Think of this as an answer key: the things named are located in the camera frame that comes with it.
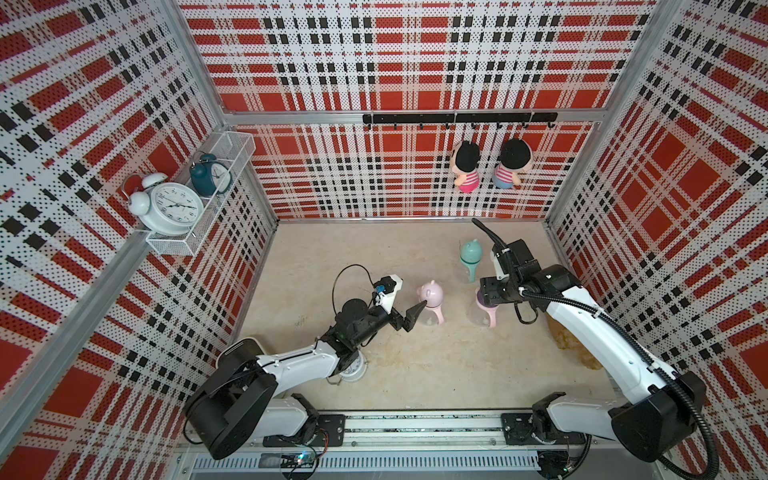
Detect clear baby bottle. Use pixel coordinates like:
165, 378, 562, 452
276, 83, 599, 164
457, 263, 475, 284
418, 307, 440, 327
468, 306, 492, 328

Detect pink bottle cap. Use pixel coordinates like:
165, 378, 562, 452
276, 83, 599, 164
417, 280, 444, 309

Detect pink bottle handle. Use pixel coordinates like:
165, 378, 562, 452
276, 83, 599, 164
471, 303, 498, 328
426, 306, 445, 326

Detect mint green bottle handle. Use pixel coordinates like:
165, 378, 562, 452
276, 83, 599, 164
461, 261, 479, 283

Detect mint green bottle cap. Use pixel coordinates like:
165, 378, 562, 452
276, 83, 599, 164
460, 239, 483, 265

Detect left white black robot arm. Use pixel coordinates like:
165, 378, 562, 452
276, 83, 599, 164
184, 299, 427, 460

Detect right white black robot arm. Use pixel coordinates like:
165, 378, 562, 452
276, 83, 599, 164
478, 233, 720, 479

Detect small white alarm clock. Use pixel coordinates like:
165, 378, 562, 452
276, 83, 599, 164
328, 352, 368, 386

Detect brown plush toy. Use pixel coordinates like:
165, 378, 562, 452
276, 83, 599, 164
546, 314, 603, 371

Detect plush doll blue pants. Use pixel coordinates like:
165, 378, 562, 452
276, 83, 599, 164
492, 138, 533, 189

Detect plush doll pink pants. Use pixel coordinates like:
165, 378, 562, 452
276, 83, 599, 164
450, 140, 480, 194

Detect teal alarm clock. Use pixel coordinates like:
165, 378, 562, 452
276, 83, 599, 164
189, 153, 234, 197

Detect large white alarm clock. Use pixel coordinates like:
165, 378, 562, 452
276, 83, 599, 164
128, 172, 205, 237

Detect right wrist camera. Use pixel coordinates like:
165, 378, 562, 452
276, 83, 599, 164
490, 251, 509, 281

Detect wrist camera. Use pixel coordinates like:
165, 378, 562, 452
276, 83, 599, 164
490, 251, 509, 281
373, 274, 403, 314

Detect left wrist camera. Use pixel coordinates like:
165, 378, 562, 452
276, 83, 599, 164
373, 274, 403, 314

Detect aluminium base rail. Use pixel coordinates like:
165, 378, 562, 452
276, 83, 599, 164
170, 409, 672, 479

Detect black hook rail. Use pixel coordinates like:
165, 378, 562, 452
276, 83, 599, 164
362, 112, 559, 126

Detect white wire shelf basket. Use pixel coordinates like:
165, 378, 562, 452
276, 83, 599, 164
140, 131, 260, 257

